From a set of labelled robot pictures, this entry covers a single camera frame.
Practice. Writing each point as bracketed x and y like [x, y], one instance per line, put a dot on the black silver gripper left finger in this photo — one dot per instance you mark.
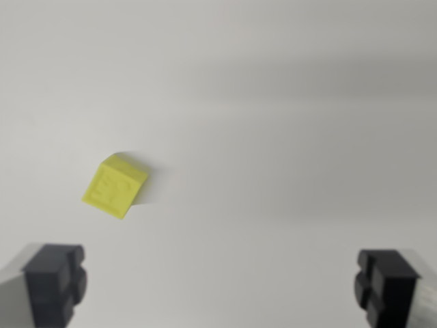
[51, 283]

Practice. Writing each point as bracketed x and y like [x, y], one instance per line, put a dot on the black silver gripper right finger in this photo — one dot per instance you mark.
[389, 287]

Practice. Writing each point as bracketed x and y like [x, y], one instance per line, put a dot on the yellow embossed cube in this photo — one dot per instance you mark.
[114, 186]

